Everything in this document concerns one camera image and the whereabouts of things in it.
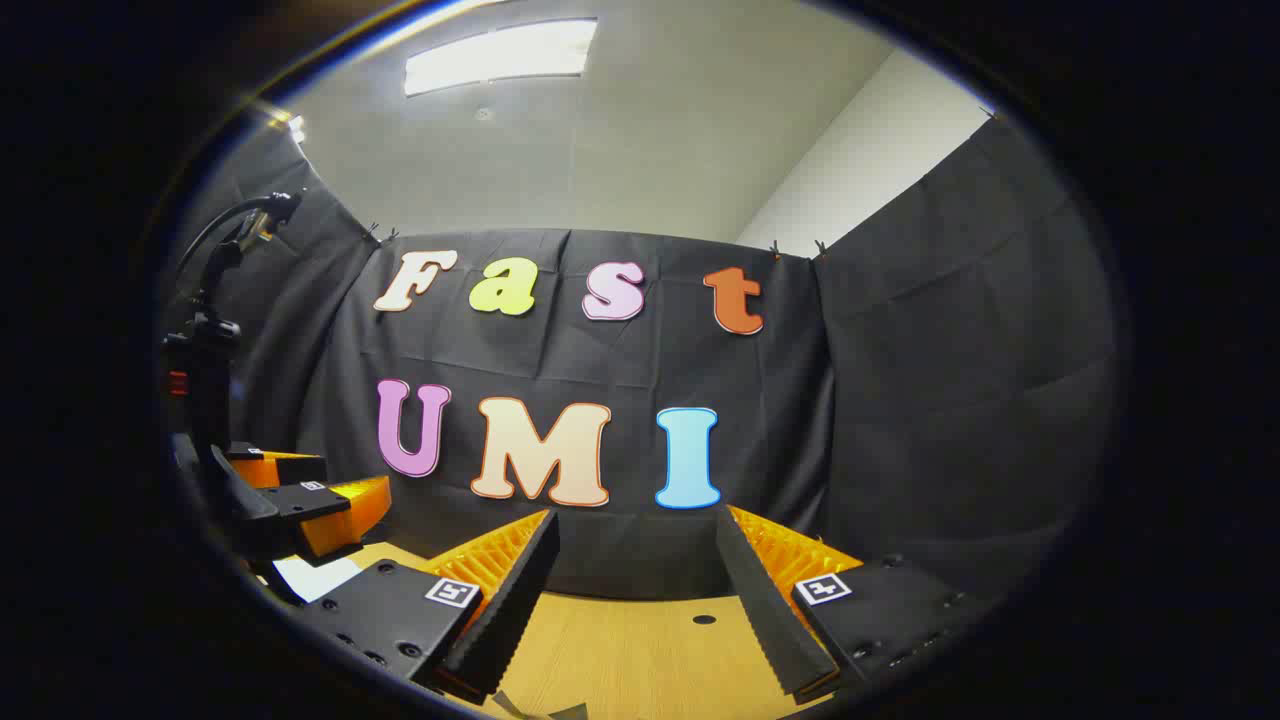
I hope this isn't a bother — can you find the black backdrop cloth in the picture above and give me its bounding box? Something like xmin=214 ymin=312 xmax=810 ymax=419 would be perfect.
xmin=165 ymin=110 xmax=1121 ymax=601

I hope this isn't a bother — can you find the light blue suitcase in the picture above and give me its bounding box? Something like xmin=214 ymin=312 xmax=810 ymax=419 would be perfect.
xmin=272 ymin=555 xmax=591 ymax=720

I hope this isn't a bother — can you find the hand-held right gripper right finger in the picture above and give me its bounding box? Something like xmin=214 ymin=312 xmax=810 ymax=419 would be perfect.
xmin=715 ymin=503 xmax=1006 ymax=701

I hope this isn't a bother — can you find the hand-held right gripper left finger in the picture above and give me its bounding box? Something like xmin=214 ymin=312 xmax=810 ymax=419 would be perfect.
xmin=298 ymin=508 xmax=561 ymax=706

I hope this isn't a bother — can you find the ceiling light panel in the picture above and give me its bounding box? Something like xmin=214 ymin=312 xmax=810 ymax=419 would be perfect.
xmin=403 ymin=18 xmax=599 ymax=98

